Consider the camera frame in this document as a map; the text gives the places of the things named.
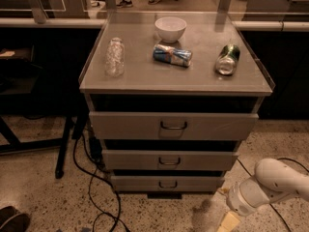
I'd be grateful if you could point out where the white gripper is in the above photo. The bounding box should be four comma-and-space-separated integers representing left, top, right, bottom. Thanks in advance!
216, 177, 274, 232

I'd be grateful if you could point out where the grey bottom drawer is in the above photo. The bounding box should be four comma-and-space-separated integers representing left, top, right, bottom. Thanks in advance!
111, 176, 224, 192

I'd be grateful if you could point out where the grey drawer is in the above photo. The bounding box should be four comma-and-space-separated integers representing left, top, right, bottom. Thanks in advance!
89, 111, 258, 141
103, 150, 238, 171
111, 176, 224, 192

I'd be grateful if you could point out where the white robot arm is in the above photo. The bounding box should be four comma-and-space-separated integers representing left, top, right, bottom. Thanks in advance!
216, 159, 309, 232

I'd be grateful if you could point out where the grey middle drawer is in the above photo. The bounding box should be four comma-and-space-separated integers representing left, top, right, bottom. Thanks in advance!
103, 150, 238, 171

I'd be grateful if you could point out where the grey drawer cabinet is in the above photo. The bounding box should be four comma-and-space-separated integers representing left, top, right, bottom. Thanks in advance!
80, 13, 273, 186

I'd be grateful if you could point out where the grey top drawer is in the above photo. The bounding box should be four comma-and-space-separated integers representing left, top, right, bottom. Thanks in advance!
89, 111, 258, 141

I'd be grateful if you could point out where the green soda can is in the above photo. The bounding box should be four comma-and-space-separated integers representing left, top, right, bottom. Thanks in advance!
215, 44, 240, 75

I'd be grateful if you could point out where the black power adapter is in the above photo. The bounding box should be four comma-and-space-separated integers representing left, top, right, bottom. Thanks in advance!
89, 137, 102, 161

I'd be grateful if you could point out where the blue crushed soda can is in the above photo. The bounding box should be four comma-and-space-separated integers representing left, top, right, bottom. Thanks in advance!
153, 44, 193, 68

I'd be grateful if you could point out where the white ceramic bowl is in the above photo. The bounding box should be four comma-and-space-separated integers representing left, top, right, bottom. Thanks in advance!
154, 16, 186, 43

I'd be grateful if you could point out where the clear plastic bottle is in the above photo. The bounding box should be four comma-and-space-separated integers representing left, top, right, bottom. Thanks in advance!
105, 38, 125, 77

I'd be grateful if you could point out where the dark shoe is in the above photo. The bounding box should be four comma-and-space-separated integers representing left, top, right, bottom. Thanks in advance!
0, 206, 30, 232

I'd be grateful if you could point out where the black cable on right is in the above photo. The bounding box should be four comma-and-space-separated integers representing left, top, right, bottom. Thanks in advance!
237, 157, 309, 232

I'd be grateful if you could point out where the black cable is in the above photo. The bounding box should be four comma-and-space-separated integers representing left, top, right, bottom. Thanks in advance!
237, 157, 309, 232
72, 129, 131, 232

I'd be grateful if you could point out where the black cable on left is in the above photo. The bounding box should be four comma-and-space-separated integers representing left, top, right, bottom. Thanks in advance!
72, 129, 131, 232

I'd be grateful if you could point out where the black table frame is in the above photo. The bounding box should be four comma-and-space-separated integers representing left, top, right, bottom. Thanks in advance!
0, 45, 90, 180

